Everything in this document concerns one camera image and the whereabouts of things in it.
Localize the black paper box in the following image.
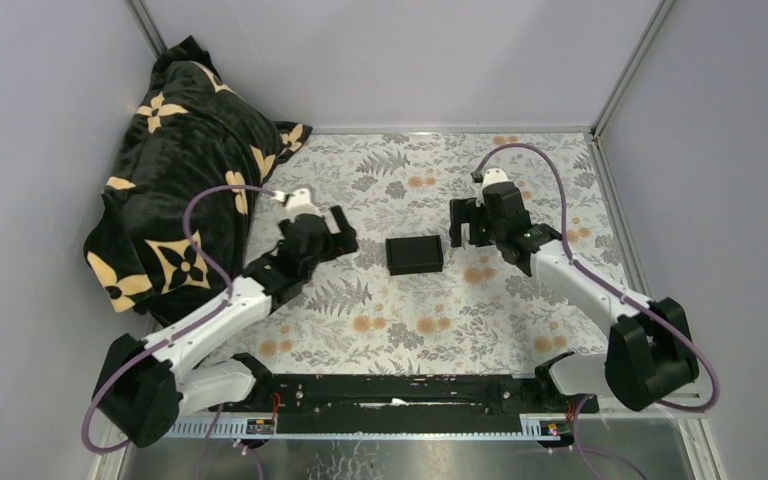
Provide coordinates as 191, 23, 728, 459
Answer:
385, 235, 444, 276

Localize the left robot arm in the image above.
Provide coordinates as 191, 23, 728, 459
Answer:
82, 206, 358, 452

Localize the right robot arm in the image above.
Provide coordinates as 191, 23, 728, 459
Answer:
449, 181, 700, 412

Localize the floral tablecloth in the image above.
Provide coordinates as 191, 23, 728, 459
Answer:
211, 132, 626, 374

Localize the black floral blanket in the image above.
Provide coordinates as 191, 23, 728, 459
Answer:
83, 37, 312, 324

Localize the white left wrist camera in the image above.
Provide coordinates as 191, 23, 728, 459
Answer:
283, 188, 322, 221

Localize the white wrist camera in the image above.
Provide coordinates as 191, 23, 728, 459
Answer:
283, 188, 322, 221
481, 168, 510, 190

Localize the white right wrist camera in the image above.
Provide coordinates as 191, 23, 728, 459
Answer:
481, 168, 510, 190

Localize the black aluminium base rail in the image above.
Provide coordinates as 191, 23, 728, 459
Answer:
116, 372, 706, 439

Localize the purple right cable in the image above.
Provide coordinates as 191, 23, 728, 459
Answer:
470, 143, 721, 480

